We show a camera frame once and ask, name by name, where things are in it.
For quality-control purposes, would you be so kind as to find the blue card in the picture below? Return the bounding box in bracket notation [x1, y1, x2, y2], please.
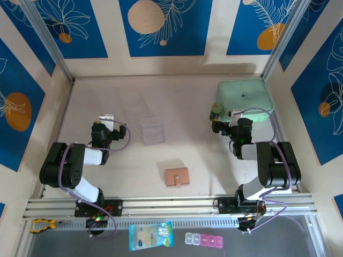
[140, 116, 166, 146]

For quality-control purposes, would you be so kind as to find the green-capped dark bottle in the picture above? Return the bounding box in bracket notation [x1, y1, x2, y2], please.
[210, 102, 223, 121]

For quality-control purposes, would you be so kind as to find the mint green zip pouch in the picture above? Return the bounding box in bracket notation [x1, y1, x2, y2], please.
[216, 78, 274, 124]

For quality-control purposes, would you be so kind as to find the black base electronics module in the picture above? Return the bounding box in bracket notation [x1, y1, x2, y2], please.
[237, 214, 266, 234]
[85, 215, 109, 230]

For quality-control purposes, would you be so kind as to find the blue wet wipes packet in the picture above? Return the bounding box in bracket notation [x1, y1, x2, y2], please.
[128, 221, 175, 252]

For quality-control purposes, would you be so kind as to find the white and pink pill organizer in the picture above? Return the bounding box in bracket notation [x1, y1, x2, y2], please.
[184, 232, 224, 249]

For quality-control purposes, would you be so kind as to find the grey metal shelf panel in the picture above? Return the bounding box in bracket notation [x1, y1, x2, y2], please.
[16, 214, 329, 257]

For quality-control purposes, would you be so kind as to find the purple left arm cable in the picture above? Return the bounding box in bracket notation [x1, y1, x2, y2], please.
[58, 119, 132, 241]

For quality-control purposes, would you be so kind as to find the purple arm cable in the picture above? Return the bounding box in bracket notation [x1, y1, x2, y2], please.
[240, 107, 293, 233]
[58, 119, 132, 241]

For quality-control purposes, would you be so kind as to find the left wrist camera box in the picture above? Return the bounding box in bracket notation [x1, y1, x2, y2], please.
[98, 113, 116, 129]

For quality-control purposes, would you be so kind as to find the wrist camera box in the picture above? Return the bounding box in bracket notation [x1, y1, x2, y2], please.
[228, 108, 243, 127]
[98, 113, 116, 129]

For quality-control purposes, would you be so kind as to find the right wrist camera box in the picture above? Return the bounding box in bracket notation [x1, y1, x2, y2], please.
[228, 108, 243, 127]

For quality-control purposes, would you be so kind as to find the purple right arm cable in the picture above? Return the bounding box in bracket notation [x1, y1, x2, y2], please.
[240, 107, 293, 233]

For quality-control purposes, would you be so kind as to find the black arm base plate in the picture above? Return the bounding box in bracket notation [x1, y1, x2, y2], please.
[217, 196, 266, 215]
[74, 199, 124, 217]

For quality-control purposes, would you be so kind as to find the aluminium mounting rail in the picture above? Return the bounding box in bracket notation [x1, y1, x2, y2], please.
[23, 193, 318, 222]

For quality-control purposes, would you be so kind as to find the aluminium frame post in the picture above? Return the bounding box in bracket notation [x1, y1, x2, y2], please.
[20, 0, 75, 82]
[261, 0, 309, 82]

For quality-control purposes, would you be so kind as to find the grey slotted cable duct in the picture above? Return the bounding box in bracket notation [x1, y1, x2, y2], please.
[29, 217, 241, 233]

